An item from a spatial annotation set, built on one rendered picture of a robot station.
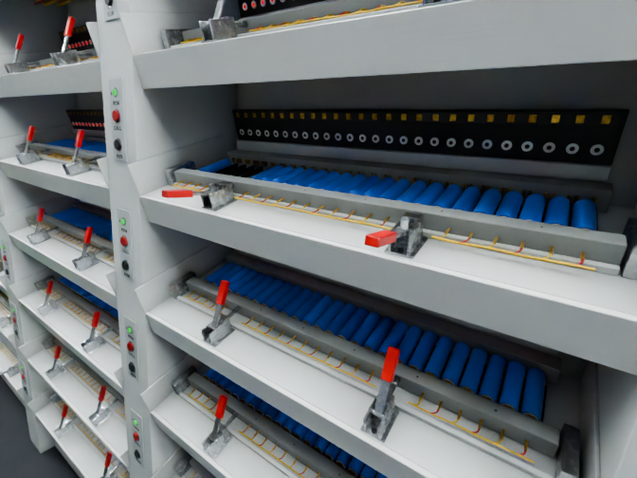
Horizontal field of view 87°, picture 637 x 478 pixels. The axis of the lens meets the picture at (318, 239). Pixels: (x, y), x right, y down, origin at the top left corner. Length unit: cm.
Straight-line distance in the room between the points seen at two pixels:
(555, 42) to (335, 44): 17
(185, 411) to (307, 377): 33
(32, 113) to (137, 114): 71
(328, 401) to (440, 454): 13
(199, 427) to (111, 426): 39
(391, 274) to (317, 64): 21
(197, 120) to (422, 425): 56
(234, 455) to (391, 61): 59
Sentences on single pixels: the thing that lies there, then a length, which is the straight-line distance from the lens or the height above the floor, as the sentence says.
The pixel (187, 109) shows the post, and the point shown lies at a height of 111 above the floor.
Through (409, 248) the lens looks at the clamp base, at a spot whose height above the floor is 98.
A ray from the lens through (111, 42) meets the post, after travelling 66.
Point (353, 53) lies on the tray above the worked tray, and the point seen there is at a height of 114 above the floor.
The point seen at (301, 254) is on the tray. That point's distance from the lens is 37.
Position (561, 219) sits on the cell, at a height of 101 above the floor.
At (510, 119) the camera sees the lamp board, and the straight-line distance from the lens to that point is 45.
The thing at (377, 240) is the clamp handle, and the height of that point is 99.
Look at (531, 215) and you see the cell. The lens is 37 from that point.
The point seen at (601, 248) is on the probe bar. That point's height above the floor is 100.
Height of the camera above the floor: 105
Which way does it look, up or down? 14 degrees down
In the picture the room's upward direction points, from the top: 5 degrees clockwise
